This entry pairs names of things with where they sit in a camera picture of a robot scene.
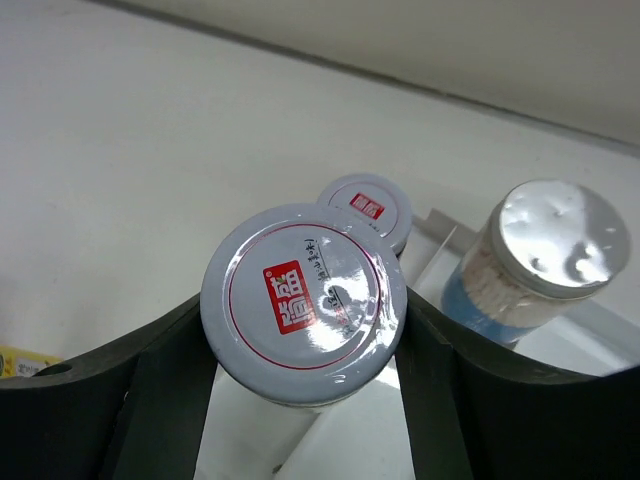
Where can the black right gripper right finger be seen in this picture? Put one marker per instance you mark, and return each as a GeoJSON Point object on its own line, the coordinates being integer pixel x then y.
{"type": "Point", "coordinates": [476, 410]}

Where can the white lid brown sauce jar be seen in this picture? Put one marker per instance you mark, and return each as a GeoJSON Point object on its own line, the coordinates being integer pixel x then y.
{"type": "Point", "coordinates": [376, 201]}

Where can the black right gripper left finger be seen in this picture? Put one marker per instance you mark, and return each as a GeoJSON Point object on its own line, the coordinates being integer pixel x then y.
{"type": "Point", "coordinates": [133, 408]}

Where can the yellow label bottle cork cap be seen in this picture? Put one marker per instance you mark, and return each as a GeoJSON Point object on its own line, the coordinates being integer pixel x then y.
{"type": "Point", "coordinates": [16, 362]}

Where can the blue label silver lid jar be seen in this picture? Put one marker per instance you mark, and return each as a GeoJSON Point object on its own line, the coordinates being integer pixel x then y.
{"type": "Point", "coordinates": [548, 245]}

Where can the white divided organizer tray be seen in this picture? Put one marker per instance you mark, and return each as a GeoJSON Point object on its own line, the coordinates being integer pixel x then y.
{"type": "Point", "coordinates": [363, 436]}

